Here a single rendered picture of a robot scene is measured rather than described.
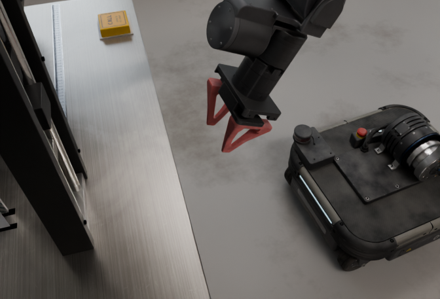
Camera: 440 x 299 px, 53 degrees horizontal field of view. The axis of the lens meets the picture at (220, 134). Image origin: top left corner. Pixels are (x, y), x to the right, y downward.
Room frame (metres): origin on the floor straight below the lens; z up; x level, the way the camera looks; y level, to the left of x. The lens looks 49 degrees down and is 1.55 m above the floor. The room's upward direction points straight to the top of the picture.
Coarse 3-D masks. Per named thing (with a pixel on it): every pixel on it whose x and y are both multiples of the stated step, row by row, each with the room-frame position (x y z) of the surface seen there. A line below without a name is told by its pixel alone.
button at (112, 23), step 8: (104, 16) 0.93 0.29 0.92; (112, 16) 0.93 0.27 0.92; (120, 16) 0.93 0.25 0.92; (104, 24) 0.89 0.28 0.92; (112, 24) 0.89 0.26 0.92; (120, 24) 0.89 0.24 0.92; (128, 24) 0.89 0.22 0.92; (104, 32) 0.87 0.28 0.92; (112, 32) 0.88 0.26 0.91; (120, 32) 0.88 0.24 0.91; (128, 32) 0.89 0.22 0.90
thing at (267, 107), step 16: (224, 64) 0.49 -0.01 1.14; (240, 64) 0.46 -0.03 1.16; (256, 64) 0.44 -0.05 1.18; (224, 80) 0.46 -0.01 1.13; (240, 80) 0.44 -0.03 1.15; (256, 80) 0.43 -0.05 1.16; (272, 80) 0.43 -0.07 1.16; (240, 96) 0.42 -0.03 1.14; (256, 96) 0.43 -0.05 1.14; (256, 112) 0.40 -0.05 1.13; (272, 112) 0.41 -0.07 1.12
